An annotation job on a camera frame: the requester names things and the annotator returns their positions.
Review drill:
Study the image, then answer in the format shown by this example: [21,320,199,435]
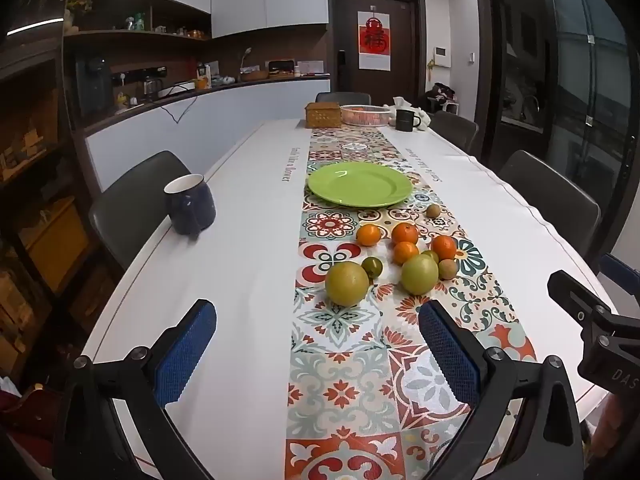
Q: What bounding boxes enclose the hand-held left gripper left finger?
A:
[52,299,218,480]

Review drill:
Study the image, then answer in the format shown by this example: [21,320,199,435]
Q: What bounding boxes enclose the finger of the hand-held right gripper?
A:
[599,253,640,288]
[546,270,621,333]

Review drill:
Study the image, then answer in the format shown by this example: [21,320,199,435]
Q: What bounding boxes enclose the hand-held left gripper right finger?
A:
[417,300,586,480]

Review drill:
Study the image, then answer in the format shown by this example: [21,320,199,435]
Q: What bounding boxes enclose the large green round fruit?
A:
[401,254,440,296]

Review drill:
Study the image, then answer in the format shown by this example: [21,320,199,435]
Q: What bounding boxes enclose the orange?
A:
[431,235,458,261]
[391,222,420,246]
[356,223,383,247]
[393,241,420,266]

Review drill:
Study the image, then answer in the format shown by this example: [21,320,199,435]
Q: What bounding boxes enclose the large yellow-green round fruit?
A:
[325,261,370,307]

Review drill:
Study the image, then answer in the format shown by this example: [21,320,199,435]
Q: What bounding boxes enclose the green plate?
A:
[307,161,414,207]

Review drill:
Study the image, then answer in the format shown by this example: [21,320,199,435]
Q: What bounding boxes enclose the grey chair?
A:
[89,150,193,271]
[497,150,601,261]
[315,91,372,106]
[429,110,480,153]

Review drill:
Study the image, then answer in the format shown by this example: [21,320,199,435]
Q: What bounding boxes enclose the patterned table runner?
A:
[285,125,538,480]

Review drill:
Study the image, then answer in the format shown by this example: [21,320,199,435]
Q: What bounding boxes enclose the navy blue mug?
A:
[164,174,217,237]

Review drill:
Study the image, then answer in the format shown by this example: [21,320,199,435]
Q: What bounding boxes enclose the red cloth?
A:
[0,374,63,443]

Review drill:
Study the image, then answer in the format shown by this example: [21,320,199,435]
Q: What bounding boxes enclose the glass sliding door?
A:
[475,0,640,266]

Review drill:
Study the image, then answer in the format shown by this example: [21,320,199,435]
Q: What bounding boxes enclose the dark storage shelf unit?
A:
[0,40,118,386]

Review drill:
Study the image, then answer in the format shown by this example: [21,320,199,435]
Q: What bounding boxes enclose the white tissues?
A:
[392,96,432,131]

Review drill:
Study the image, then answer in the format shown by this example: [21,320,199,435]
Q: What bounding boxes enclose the dark green mug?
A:
[395,108,422,132]

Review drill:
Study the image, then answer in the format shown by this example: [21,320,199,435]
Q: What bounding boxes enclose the patterned bag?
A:
[417,82,458,111]

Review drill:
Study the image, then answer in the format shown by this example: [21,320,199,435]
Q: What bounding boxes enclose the kitchen counter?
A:
[75,72,332,193]

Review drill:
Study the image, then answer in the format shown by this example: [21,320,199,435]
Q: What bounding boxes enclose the pink plastic basket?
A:
[340,104,393,127]

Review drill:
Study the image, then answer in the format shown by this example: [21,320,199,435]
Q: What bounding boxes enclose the woven wicker box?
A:
[305,102,342,129]

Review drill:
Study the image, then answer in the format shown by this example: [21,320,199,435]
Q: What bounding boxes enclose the black water dispenser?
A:
[75,55,115,120]

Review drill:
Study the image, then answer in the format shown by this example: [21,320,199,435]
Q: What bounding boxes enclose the dark wooden door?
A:
[327,0,427,107]

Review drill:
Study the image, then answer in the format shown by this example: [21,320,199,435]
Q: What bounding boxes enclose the red and white door poster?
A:
[357,10,392,71]

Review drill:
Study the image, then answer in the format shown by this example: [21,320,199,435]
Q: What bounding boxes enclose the black cable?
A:
[150,82,201,125]

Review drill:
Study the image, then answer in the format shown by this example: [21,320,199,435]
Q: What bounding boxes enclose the wooden wall shelf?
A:
[64,0,212,51]

